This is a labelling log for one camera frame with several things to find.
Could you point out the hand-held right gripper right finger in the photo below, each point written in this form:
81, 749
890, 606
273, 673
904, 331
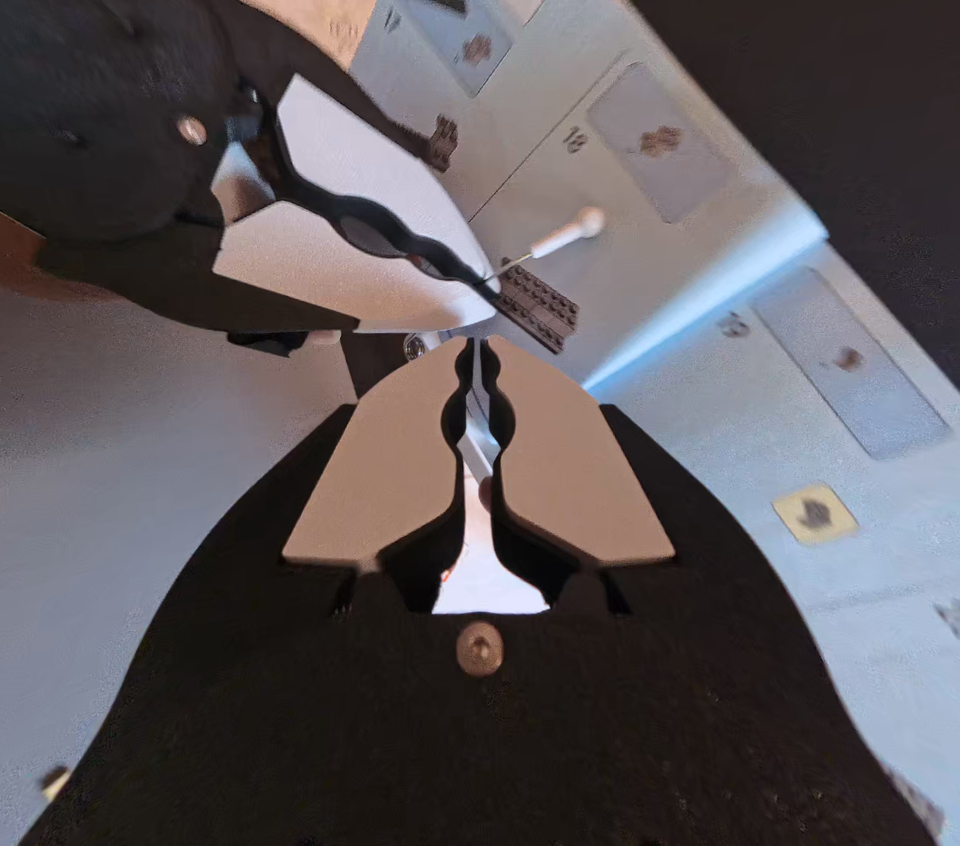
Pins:
577, 478

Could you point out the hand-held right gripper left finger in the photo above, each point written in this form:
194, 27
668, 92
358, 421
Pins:
375, 471

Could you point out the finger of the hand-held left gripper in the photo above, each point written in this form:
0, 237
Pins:
360, 156
315, 268

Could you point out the lego instruction booklet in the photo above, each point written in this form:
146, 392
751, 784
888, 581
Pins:
712, 411

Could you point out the white book stand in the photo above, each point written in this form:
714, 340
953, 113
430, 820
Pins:
570, 231

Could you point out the person's right hand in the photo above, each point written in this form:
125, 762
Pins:
486, 495

